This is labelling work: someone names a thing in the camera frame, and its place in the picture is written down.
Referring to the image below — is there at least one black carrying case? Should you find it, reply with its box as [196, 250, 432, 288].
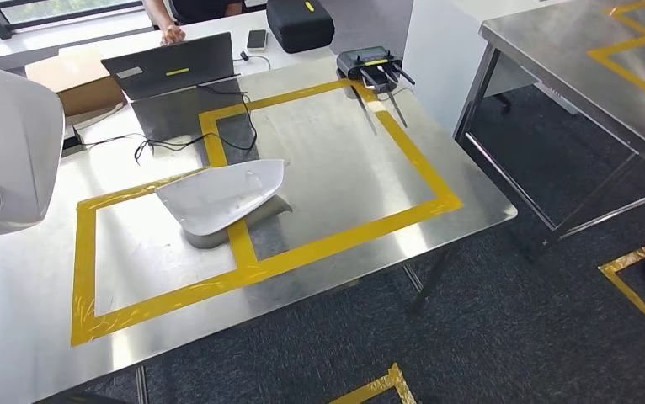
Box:
[265, 0, 337, 56]

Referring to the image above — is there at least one grey laptop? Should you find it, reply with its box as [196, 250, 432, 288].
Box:
[100, 31, 241, 103]

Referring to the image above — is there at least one desk person's hand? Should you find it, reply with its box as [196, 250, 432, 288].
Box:
[160, 24, 188, 47]

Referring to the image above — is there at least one white desk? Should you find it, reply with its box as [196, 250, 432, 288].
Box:
[0, 8, 335, 73]

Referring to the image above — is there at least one yellow tape on workbench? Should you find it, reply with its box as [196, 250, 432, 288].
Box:
[70, 77, 464, 348]

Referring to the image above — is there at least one yellow tape on table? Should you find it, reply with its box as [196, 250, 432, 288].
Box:
[586, 0, 645, 113]

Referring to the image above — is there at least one brown cardboard box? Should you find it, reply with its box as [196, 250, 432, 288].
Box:
[24, 47, 130, 120]

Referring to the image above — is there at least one black chair base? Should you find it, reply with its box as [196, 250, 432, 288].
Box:
[492, 92, 514, 116]

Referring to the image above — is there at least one black power adapter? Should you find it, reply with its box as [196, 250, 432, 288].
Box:
[61, 129, 88, 152]

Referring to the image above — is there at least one stainless steel workbench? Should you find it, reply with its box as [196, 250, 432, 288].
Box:
[0, 56, 519, 404]

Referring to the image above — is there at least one stainless steel table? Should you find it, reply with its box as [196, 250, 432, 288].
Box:
[453, 0, 645, 247]

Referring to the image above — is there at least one person at desk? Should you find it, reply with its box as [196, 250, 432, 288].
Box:
[142, 0, 246, 47]

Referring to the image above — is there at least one black smartphone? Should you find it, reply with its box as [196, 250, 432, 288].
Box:
[245, 29, 269, 53]

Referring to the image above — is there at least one black laptop cable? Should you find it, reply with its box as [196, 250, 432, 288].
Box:
[83, 83, 259, 167]

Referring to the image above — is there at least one white cabinet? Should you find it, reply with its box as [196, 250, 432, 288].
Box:
[402, 0, 580, 136]

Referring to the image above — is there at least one white moulded plastic part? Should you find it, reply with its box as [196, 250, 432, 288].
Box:
[155, 158, 286, 238]
[0, 61, 66, 236]

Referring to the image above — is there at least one black controller with antennas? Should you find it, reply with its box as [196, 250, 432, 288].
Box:
[335, 45, 418, 95]

